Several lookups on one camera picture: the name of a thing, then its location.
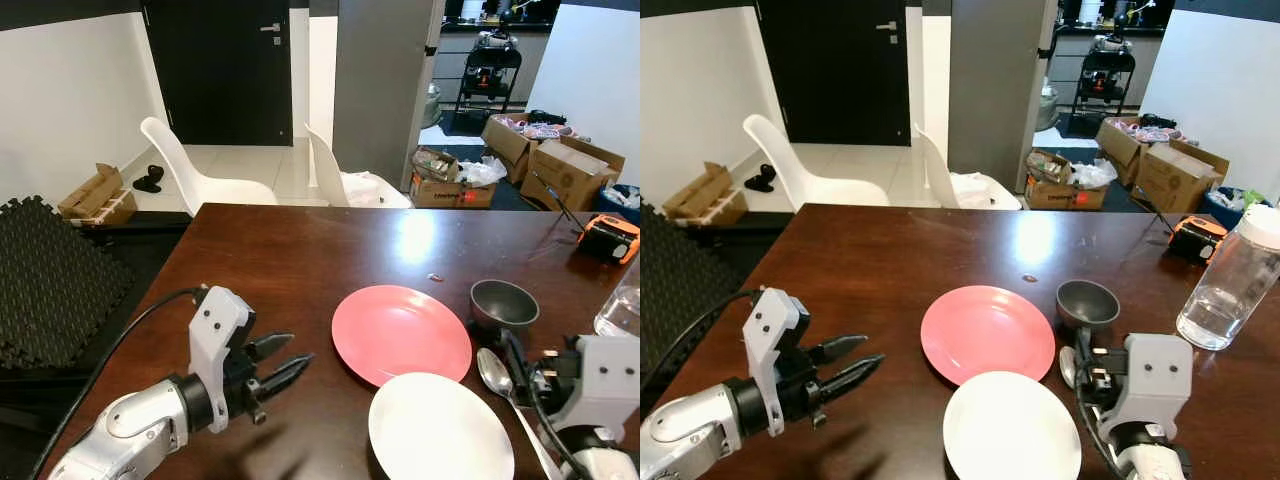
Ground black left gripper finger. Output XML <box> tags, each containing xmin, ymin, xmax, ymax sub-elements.
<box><xmin>246</xmin><ymin>332</ymin><xmax>297</xmax><ymax>363</ymax></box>
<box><xmin>816</xmin><ymin>353</ymin><xmax>887</xmax><ymax>406</ymax></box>
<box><xmin>808</xmin><ymin>334</ymin><xmax>870</xmax><ymax>366</ymax></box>
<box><xmin>253</xmin><ymin>352</ymin><xmax>315</xmax><ymax>403</ymax></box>

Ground dark grey bowl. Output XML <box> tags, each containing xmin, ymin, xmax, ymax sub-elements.
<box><xmin>1055</xmin><ymin>278</ymin><xmax>1122</xmax><ymax>334</ymax></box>
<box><xmin>469</xmin><ymin>278</ymin><xmax>542</xmax><ymax>337</ymax></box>

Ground pink round plate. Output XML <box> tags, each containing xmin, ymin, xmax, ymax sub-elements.
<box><xmin>331</xmin><ymin>284</ymin><xmax>474</xmax><ymax>389</ymax></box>
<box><xmin>919</xmin><ymin>284</ymin><xmax>1058</xmax><ymax>388</ymax></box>

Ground clear water bottle white lid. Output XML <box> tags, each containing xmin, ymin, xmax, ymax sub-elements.
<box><xmin>593</xmin><ymin>254</ymin><xmax>641</xmax><ymax>340</ymax></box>
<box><xmin>1175</xmin><ymin>202</ymin><xmax>1280</xmax><ymax>353</ymax></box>

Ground white round plate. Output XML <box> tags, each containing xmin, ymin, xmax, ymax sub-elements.
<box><xmin>367</xmin><ymin>371</ymin><xmax>517</xmax><ymax>480</ymax></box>
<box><xmin>941</xmin><ymin>369</ymin><xmax>1084</xmax><ymax>480</ymax></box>

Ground orange black tape measure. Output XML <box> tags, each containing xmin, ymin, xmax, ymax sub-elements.
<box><xmin>577</xmin><ymin>213</ymin><xmax>641</xmax><ymax>267</ymax></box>
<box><xmin>1166</xmin><ymin>214</ymin><xmax>1230</xmax><ymax>268</ymax></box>

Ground black foam floor mat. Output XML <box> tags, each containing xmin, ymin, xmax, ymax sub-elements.
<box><xmin>0</xmin><ymin>194</ymin><xmax>138</xmax><ymax>373</ymax></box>
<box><xmin>640</xmin><ymin>203</ymin><xmax>743</xmax><ymax>386</ymax></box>

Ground white plastic chair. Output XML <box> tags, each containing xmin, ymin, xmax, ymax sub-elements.
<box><xmin>139</xmin><ymin>116</ymin><xmax>280</xmax><ymax>217</ymax></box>
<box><xmin>911</xmin><ymin>122</ymin><xmax>1024</xmax><ymax>212</ymax></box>
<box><xmin>302</xmin><ymin>122</ymin><xmax>414</xmax><ymax>210</ymax></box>
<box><xmin>741</xmin><ymin>112</ymin><xmax>892</xmax><ymax>210</ymax></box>

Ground thin black rod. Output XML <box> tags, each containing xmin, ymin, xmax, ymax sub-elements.
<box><xmin>529</xmin><ymin>169</ymin><xmax>587</xmax><ymax>233</ymax></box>
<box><xmin>1129</xmin><ymin>184</ymin><xmax>1177</xmax><ymax>228</ymax></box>

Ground cardboard box with rubbish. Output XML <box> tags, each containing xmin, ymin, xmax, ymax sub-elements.
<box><xmin>1022</xmin><ymin>147</ymin><xmax>1110</xmax><ymax>212</ymax></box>
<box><xmin>409</xmin><ymin>146</ymin><xmax>499</xmax><ymax>210</ymax></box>

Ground white plastic bag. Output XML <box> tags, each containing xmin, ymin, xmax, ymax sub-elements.
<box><xmin>1069</xmin><ymin>157</ymin><xmax>1119</xmax><ymax>190</ymax></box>
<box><xmin>455</xmin><ymin>154</ymin><xmax>509</xmax><ymax>189</ymax></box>

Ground blue bin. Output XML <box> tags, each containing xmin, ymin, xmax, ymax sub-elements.
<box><xmin>1199</xmin><ymin>186</ymin><xmax>1273</xmax><ymax>232</ymax></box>
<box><xmin>597</xmin><ymin>182</ymin><xmax>641</xmax><ymax>224</ymax></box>

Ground small open cardboard box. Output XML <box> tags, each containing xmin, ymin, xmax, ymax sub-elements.
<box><xmin>661</xmin><ymin>161</ymin><xmax>750</xmax><ymax>228</ymax></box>
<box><xmin>56</xmin><ymin>162</ymin><xmax>140</xmax><ymax>228</ymax></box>

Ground open cardboard box pink contents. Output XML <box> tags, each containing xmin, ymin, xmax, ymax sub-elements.
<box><xmin>1094</xmin><ymin>114</ymin><xmax>1183</xmax><ymax>187</ymax></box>
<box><xmin>479</xmin><ymin>112</ymin><xmax>577</xmax><ymax>187</ymax></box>

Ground black shelf cart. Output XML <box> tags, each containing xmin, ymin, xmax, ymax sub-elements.
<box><xmin>454</xmin><ymin>29</ymin><xmax>524</xmax><ymax>137</ymax></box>
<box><xmin>1069</xmin><ymin>34</ymin><xmax>1137</xmax><ymax>139</ymax></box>

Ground grey sliding door panel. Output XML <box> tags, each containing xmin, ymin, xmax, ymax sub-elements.
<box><xmin>331</xmin><ymin>0</ymin><xmax>447</xmax><ymax>193</ymax></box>
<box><xmin>947</xmin><ymin>0</ymin><xmax>1060</xmax><ymax>183</ymax></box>

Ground black door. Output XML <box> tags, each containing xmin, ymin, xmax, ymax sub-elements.
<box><xmin>139</xmin><ymin>0</ymin><xmax>295</xmax><ymax>149</ymax></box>
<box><xmin>754</xmin><ymin>0</ymin><xmax>910</xmax><ymax>149</ymax></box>

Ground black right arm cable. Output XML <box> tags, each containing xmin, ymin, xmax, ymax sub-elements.
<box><xmin>522</xmin><ymin>385</ymin><xmax>593</xmax><ymax>480</ymax></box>
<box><xmin>1078</xmin><ymin>385</ymin><xmax>1133</xmax><ymax>473</ymax></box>

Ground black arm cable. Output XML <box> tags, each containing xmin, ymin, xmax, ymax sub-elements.
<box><xmin>522</xmin><ymin>385</ymin><xmax>593</xmax><ymax>480</ymax></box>
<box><xmin>640</xmin><ymin>289</ymin><xmax>763</xmax><ymax>403</ymax></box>
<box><xmin>28</xmin><ymin>286</ymin><xmax>208</xmax><ymax>480</ymax></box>
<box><xmin>1078</xmin><ymin>385</ymin><xmax>1133</xmax><ymax>473</ymax></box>

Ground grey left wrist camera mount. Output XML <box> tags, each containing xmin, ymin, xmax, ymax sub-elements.
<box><xmin>188</xmin><ymin>285</ymin><xmax>257</xmax><ymax>407</ymax></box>
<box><xmin>742</xmin><ymin>287</ymin><xmax>810</xmax><ymax>438</ymax></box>

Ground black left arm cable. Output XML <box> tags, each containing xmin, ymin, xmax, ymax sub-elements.
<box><xmin>640</xmin><ymin>289</ymin><xmax>763</xmax><ymax>403</ymax></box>
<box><xmin>28</xmin><ymin>286</ymin><xmax>208</xmax><ymax>480</ymax></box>

